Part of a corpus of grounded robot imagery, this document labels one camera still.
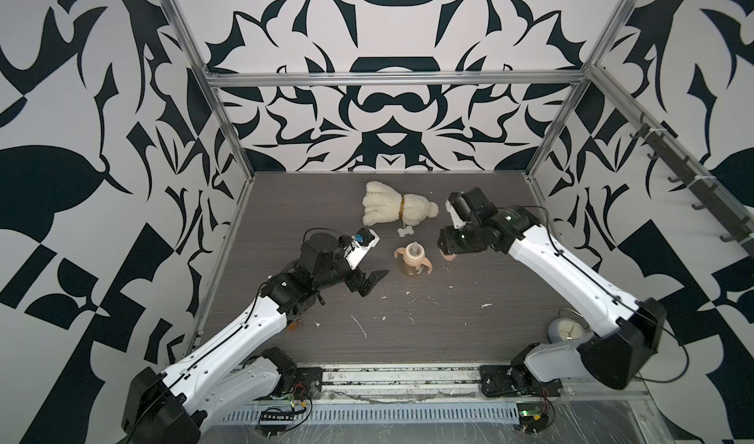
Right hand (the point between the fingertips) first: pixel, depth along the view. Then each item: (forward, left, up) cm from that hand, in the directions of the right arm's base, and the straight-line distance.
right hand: (444, 238), depth 78 cm
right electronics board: (-37, -19, -21) cm, 47 cm away
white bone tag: (+14, +9, -19) cm, 26 cm away
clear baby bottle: (-2, +7, -16) cm, 18 cm away
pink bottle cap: (-5, -1, -2) cm, 5 cm away
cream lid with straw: (+1, +7, -9) cm, 11 cm away
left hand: (-4, +19, +1) cm, 19 cm away
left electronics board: (-38, +43, -22) cm, 62 cm away
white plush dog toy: (+20, +16, -10) cm, 27 cm away
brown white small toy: (-16, +41, -19) cm, 48 cm away
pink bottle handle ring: (+2, +10, -11) cm, 15 cm away
